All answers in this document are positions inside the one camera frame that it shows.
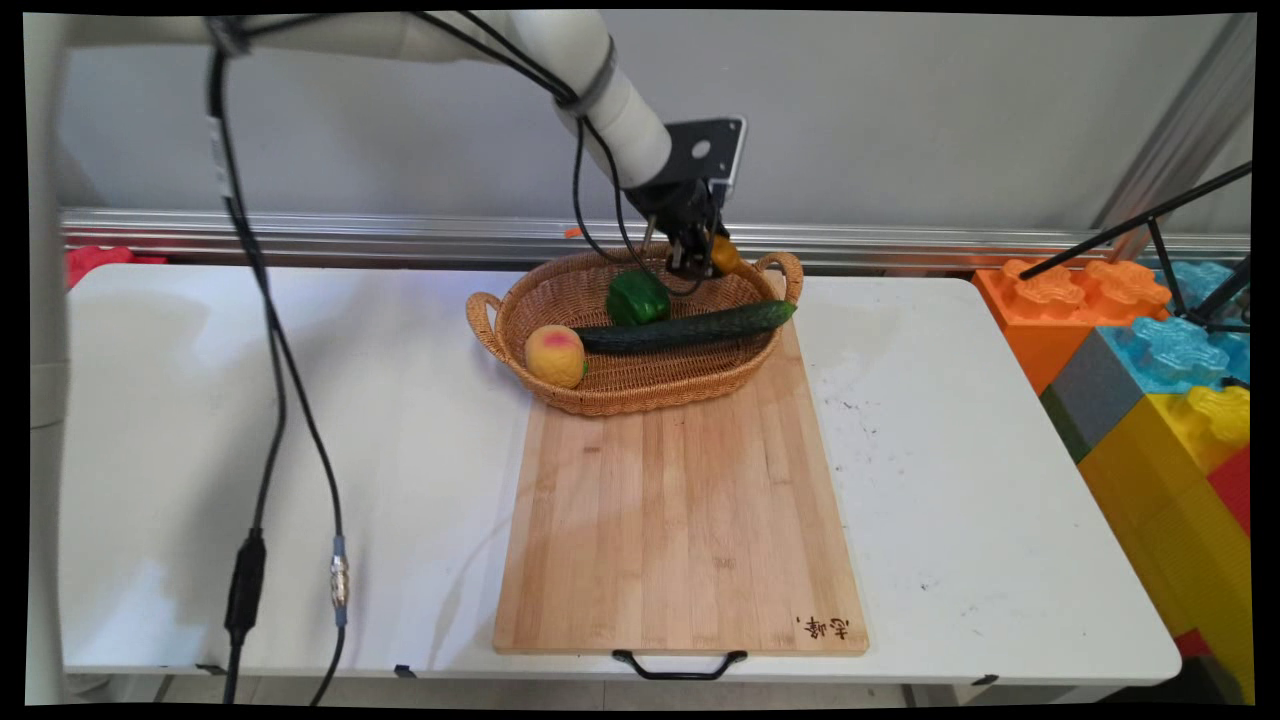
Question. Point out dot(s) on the dark green cucumber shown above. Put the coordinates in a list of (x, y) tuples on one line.
[(690, 328)]

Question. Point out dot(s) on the aluminium rail along wall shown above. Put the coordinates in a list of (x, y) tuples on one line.
[(400, 235)]

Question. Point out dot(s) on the yellow giant building block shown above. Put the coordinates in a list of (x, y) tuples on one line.
[(1170, 520)]

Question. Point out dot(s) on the orange giant building block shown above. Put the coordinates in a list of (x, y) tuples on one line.
[(1040, 320)]

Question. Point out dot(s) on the yellow-pink peach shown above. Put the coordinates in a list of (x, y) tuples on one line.
[(555, 355)]

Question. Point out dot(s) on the black tripod stand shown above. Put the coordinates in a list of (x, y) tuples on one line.
[(1150, 213)]

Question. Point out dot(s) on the blue giant building block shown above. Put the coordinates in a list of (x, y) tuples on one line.
[(1170, 355)]

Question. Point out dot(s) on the slanted aluminium frame post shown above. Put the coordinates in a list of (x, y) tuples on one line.
[(1180, 130)]

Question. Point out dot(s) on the grey giant building block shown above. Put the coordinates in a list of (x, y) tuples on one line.
[(1095, 395)]

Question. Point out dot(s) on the woven wicker basket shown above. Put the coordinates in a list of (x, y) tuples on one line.
[(640, 385)]

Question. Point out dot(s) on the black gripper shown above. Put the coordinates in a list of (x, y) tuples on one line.
[(680, 210)]

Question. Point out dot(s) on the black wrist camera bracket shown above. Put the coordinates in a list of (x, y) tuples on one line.
[(705, 150)]

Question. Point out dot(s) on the green bell pepper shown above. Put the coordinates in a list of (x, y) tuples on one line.
[(638, 298)]

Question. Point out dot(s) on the red toy brick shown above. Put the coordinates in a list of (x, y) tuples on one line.
[(95, 262)]

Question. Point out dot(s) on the red giant building block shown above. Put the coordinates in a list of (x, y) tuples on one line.
[(1232, 490)]

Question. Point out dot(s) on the brown-yellow round fruit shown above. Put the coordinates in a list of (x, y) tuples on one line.
[(728, 256)]

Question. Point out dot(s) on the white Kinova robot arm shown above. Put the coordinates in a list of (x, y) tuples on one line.
[(610, 95)]

